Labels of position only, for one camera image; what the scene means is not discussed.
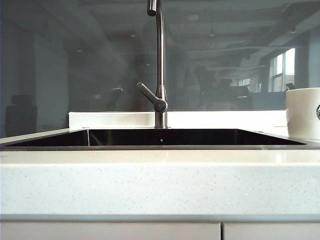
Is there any grey metal faucet lever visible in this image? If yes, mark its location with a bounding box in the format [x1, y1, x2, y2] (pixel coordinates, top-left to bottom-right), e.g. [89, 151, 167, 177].
[136, 82, 168, 113]

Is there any white Starbucks logo mug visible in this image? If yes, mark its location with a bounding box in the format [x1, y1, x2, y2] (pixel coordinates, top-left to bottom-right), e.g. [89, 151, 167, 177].
[285, 87, 320, 141]

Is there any black rectangular sink basin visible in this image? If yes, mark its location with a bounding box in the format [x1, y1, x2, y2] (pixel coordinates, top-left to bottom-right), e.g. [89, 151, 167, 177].
[0, 127, 320, 151]

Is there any dark metal gooseneck faucet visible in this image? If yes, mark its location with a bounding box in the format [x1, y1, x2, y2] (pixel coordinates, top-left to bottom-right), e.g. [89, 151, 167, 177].
[146, 0, 169, 129]

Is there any white raised counter ledge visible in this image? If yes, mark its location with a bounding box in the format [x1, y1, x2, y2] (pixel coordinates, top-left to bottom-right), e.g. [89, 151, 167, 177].
[67, 110, 288, 129]

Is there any grey cabinet door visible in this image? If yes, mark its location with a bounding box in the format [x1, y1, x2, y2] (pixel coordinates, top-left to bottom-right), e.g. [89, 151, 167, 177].
[0, 221, 222, 240]
[223, 221, 320, 240]

